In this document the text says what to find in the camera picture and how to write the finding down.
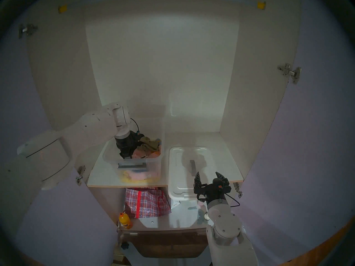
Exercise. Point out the grey rectangular piece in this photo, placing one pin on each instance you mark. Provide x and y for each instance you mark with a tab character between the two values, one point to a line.
200	218

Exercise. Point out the white shelf board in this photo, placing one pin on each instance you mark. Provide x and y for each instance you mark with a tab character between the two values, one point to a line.
102	176

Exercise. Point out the white plastic bin lid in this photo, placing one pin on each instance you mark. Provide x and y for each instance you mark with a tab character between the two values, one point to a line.
180	174

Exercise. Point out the pink cup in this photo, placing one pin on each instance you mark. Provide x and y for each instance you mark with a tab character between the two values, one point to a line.
201	204

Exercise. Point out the red plaid woven bag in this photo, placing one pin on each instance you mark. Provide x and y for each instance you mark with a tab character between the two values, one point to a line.
144	204

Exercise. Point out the olive green sock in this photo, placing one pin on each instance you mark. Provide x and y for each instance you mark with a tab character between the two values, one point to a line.
148	145

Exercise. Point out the black star knob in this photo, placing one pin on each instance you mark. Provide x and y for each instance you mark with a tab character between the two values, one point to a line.
125	246

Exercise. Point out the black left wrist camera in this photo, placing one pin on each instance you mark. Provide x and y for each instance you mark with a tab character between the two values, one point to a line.
138	136

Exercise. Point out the brown wooden panel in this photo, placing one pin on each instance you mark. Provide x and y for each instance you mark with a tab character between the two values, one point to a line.
166	243

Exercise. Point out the pink sock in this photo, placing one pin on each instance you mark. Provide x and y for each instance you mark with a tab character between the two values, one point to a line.
140	154

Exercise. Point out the light blue yellow sock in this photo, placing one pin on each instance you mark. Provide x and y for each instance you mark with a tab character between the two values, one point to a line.
158	142

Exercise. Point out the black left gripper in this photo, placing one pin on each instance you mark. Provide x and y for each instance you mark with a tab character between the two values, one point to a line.
126	143

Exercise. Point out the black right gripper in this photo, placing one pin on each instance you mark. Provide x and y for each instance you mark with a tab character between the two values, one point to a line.
210	192

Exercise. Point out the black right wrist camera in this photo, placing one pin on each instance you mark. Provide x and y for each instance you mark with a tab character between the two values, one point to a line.
218	184

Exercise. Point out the metal door hinge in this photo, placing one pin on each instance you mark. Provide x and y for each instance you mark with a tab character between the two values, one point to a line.
80	174
27	30
238	190
289	73

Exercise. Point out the pale closet rod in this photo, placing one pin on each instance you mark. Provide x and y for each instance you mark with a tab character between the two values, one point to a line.
249	1

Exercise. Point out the orange sock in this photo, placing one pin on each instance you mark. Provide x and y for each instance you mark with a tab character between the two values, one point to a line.
156	153

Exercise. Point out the orange bottle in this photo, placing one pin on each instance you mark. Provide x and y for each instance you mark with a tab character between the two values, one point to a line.
125	221

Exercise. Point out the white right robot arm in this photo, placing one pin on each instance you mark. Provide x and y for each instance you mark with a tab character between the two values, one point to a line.
224	226

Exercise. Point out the small metal lower hinge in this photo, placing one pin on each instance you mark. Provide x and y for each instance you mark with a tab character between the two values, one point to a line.
118	227

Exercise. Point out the pale pink cloth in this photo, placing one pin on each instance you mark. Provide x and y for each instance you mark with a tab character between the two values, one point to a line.
138	174

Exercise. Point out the clear plastic storage bin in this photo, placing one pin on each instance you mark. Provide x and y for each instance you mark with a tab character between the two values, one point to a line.
151	168

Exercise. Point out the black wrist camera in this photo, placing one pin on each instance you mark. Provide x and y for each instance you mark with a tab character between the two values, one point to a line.
138	136
218	184

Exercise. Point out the yellow rod bracket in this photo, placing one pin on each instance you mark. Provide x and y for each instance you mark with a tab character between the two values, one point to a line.
62	9
261	5

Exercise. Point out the lilac cabinet door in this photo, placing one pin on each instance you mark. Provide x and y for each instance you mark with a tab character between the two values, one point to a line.
305	157
55	212

